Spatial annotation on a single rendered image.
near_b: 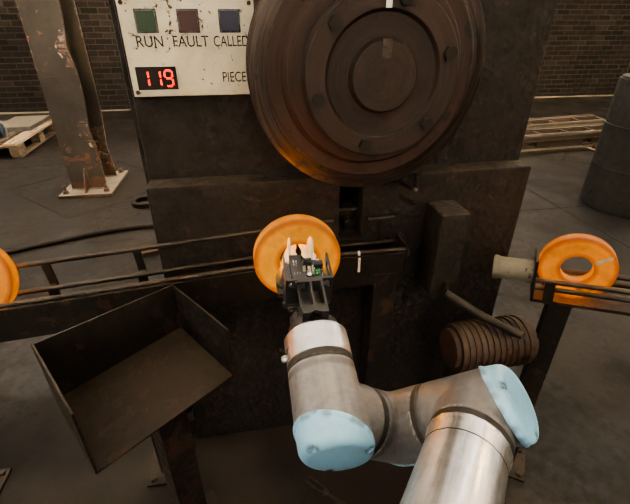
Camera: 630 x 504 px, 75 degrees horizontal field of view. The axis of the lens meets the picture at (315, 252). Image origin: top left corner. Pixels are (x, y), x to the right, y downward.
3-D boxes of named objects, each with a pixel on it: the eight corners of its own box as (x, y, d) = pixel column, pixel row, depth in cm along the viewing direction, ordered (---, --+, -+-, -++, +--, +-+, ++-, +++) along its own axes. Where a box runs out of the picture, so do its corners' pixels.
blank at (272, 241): (246, 221, 72) (247, 229, 69) (333, 207, 74) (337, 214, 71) (260, 293, 80) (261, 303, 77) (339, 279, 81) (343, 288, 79)
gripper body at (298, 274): (328, 248, 64) (344, 311, 56) (324, 284, 70) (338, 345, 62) (279, 252, 63) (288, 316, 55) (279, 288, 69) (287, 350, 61)
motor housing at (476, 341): (416, 443, 134) (440, 312, 108) (479, 434, 137) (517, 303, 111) (432, 482, 123) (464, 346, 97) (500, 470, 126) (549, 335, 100)
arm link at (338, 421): (341, 478, 52) (280, 472, 47) (324, 386, 61) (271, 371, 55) (397, 451, 48) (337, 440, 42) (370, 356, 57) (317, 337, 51)
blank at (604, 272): (556, 299, 102) (556, 307, 100) (526, 248, 100) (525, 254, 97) (629, 279, 93) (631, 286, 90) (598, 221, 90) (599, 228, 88)
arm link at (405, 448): (461, 463, 54) (404, 452, 47) (392, 471, 61) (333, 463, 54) (448, 390, 60) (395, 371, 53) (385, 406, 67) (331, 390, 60)
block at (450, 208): (413, 277, 118) (424, 198, 106) (439, 274, 119) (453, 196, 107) (428, 298, 109) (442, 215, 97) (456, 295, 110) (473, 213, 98)
